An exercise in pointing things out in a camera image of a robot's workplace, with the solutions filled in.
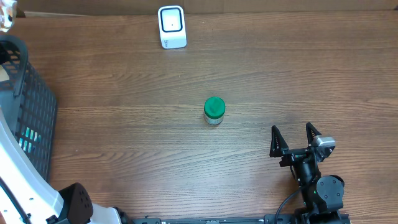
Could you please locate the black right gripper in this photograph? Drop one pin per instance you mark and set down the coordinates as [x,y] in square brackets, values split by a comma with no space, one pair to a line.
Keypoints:
[280,149]

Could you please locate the green lid jar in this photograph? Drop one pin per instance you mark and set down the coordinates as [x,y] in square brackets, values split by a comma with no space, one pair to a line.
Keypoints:
[214,110]

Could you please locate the brown white snack pouch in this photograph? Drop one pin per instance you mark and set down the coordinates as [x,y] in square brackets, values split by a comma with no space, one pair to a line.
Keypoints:
[8,14]

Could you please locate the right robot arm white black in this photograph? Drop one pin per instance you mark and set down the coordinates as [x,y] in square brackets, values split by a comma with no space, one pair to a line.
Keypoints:
[322,195]

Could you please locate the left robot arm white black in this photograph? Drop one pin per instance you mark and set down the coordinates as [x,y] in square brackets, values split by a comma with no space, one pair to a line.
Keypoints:
[27,198]

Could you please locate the white barcode scanner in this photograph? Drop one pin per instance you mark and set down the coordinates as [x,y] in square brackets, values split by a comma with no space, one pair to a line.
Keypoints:
[172,27]

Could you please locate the dark grey plastic basket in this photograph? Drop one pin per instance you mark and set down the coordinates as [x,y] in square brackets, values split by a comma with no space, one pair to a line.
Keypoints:
[28,104]

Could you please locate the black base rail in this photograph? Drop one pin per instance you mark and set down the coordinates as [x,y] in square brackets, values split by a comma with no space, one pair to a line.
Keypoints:
[267,219]

